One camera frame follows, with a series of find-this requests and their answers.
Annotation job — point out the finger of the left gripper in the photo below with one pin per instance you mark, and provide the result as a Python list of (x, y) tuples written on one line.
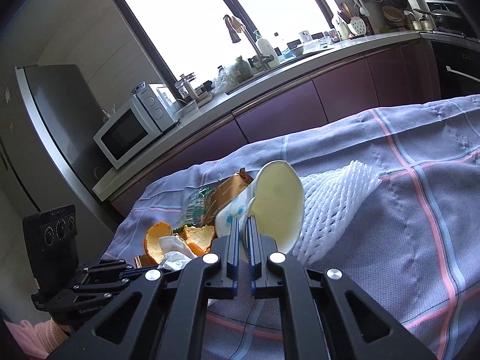
[(142, 270)]

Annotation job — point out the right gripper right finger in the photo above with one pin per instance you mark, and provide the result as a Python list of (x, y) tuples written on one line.
[(324, 314)]

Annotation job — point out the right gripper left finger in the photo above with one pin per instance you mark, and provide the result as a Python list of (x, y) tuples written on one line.
[(159, 316)]

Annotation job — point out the white tissue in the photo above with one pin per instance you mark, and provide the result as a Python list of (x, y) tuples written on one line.
[(176, 254)]

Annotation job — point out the large orange peel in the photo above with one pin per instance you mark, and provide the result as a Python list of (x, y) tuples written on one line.
[(151, 241)]

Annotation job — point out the curved orange peel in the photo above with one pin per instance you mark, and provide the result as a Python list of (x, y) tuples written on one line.
[(199, 240)]

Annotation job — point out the green clear plastic wrapper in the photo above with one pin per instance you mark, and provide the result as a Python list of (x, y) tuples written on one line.
[(195, 208)]

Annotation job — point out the white foam fruit net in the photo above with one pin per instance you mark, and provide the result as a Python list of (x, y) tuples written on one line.
[(331, 200)]

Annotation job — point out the gold snack wrapper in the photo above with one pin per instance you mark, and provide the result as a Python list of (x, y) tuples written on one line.
[(224, 194)]

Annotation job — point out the patterned paper cup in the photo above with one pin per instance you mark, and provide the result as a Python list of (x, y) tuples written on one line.
[(276, 199)]

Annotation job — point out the pink left sleeve forearm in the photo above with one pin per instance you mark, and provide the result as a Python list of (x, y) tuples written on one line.
[(38, 340)]

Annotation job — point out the blue checked tablecloth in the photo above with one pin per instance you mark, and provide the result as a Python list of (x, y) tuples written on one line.
[(413, 245)]

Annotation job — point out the white microwave oven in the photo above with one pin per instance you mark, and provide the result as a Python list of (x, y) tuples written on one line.
[(145, 117)]

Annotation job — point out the grey refrigerator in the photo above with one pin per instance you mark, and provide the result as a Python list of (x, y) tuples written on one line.
[(49, 157)]

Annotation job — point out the blue white bowl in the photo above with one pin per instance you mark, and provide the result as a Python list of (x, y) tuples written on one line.
[(138, 87)]

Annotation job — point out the purple base cabinets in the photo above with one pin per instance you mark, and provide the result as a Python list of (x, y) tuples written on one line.
[(391, 76)]

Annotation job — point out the white soap bottle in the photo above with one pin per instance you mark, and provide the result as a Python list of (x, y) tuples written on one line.
[(266, 49)]

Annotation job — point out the black built-in oven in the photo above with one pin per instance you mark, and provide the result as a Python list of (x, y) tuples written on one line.
[(458, 70)]

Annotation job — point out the dark window frame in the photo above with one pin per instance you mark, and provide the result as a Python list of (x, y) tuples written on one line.
[(185, 36)]

